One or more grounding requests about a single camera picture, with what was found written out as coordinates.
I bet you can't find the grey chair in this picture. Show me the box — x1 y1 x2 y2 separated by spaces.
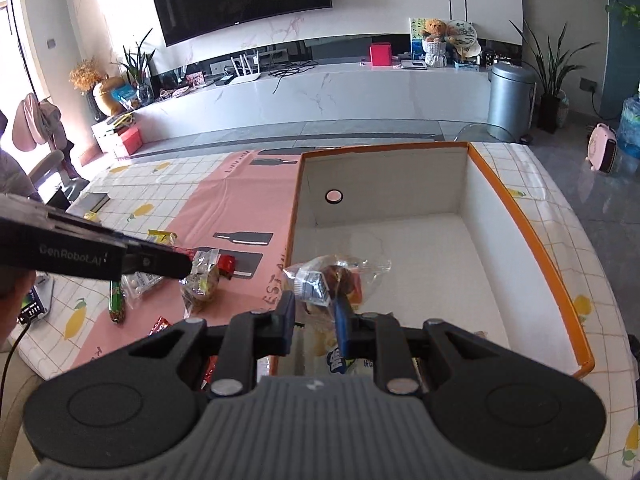
27 149 92 198

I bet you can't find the golden gourd jar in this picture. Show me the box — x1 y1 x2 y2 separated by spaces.
92 75 127 117

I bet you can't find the dried yellow flowers vase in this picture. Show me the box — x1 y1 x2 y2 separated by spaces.
69 57 109 122

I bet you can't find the red gift box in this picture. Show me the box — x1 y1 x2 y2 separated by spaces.
112 126 144 159

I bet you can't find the clear packet of white balls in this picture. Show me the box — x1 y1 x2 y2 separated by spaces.
120 272 162 309

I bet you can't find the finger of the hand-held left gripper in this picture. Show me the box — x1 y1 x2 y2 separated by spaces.
120 239 194 279

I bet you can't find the orange-edged white cardboard box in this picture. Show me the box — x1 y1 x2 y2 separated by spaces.
270 142 596 381

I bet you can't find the tall potted plant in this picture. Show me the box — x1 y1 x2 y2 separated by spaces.
509 19 587 134

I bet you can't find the white blue-print snack packet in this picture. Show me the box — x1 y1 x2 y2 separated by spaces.
300 317 383 377

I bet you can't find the person's left hand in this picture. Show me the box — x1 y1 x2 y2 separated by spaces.
0 260 35 353

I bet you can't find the pink space heater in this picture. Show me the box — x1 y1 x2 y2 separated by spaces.
585 122 622 174

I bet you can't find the green plant in glass vase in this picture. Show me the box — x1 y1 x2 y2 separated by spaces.
111 29 157 107

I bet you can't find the blue snack bag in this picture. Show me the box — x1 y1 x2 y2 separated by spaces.
110 85 137 110

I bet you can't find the clear packet of green-brown snack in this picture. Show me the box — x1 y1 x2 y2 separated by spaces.
179 249 222 313

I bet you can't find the silver trash can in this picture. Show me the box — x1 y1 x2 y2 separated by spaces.
487 62 537 142

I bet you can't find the brown teddy bear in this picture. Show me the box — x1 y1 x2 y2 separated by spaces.
420 18 449 44

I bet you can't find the pink hat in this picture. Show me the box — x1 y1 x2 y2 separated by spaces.
12 94 47 152

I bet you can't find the white router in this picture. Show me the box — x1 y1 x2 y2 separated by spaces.
231 51 262 87

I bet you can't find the round painted hand fan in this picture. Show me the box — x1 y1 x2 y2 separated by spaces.
446 20 479 58

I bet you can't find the pink bottle-print sheet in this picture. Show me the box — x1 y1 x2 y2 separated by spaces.
74 147 302 370

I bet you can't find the black book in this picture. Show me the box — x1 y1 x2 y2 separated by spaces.
74 192 111 214

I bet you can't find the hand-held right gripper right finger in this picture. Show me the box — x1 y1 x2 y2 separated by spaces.
334 295 501 395

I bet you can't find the white marble tv console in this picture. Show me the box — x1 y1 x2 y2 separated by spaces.
132 56 493 155

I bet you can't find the small landscape painting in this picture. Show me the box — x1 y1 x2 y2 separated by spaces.
409 16 427 56

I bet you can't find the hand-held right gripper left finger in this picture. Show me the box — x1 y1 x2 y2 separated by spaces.
127 291 297 397

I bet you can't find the small black display device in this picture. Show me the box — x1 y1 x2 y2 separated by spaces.
18 280 55 327

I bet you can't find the black cable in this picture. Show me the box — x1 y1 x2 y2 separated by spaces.
0 324 28 413

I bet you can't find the blue water jug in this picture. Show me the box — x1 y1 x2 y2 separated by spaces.
617 94 640 153

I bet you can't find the clear-wrapped brown snack packet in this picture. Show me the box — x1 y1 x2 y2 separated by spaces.
284 255 392 312

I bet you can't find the green sausage stick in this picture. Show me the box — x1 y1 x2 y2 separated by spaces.
108 280 127 324

